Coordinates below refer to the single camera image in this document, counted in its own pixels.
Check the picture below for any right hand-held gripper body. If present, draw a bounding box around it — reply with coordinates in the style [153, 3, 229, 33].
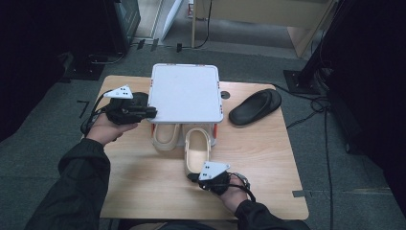
[191, 161, 231, 196]

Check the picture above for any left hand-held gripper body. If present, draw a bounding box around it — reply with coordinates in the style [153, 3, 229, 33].
[103, 84, 142, 126]

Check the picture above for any cream clog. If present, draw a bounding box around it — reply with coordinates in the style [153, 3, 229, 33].
[151, 123, 182, 152]
[184, 126, 213, 176]

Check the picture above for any white shoe rack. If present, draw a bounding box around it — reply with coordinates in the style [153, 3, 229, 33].
[147, 62, 225, 149]

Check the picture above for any person's left hand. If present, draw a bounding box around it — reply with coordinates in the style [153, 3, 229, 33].
[85, 113, 139, 148]

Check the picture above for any person's right hand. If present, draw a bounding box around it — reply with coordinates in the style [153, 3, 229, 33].
[218, 173, 252, 215]

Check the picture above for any black flat stand base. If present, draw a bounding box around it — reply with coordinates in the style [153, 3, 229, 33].
[62, 59, 106, 81]

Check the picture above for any dark cabinet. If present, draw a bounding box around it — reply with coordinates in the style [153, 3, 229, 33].
[103, 0, 142, 56]

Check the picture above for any white leaning board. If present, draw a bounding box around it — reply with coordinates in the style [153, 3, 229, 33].
[160, 0, 185, 41]

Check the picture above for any light wooden desk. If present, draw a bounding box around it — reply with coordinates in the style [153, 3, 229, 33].
[191, 0, 339, 59]

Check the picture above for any left hand-held gripper cable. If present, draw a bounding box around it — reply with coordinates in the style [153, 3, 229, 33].
[85, 94, 113, 136]

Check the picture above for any hand-held gripper cable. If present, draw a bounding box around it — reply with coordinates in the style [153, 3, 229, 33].
[228, 172, 257, 203]
[85, 94, 113, 136]

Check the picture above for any right hand-held gripper cable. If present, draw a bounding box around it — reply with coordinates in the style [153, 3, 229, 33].
[228, 172, 257, 203]

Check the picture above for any black hanging cable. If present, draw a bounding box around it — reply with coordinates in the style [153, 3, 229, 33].
[193, 0, 214, 50]

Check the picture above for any black floor cable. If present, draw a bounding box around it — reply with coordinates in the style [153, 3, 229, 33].
[272, 82, 335, 230]

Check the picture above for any black stand with base plate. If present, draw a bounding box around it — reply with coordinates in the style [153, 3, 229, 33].
[282, 0, 348, 96]

